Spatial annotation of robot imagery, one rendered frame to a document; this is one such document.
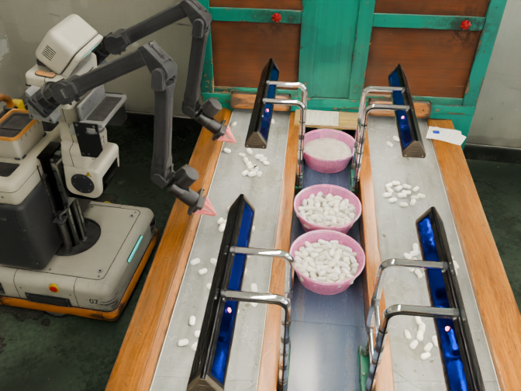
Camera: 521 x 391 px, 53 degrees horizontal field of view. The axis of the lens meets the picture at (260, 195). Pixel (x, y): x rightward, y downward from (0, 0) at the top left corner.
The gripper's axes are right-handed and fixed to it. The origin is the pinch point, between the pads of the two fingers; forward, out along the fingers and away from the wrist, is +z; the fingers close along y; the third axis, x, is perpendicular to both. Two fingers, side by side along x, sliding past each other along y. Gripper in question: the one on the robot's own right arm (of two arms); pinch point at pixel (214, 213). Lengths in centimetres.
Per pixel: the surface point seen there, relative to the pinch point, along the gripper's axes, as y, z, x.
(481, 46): 88, 62, -96
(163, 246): -13.9, -9.2, 14.1
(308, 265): -15.9, 32.0, -17.8
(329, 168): 48, 40, -21
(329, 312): -31, 42, -18
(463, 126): 88, 90, -65
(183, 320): -43.9, 2.4, 7.2
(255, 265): -17.9, 17.8, -5.9
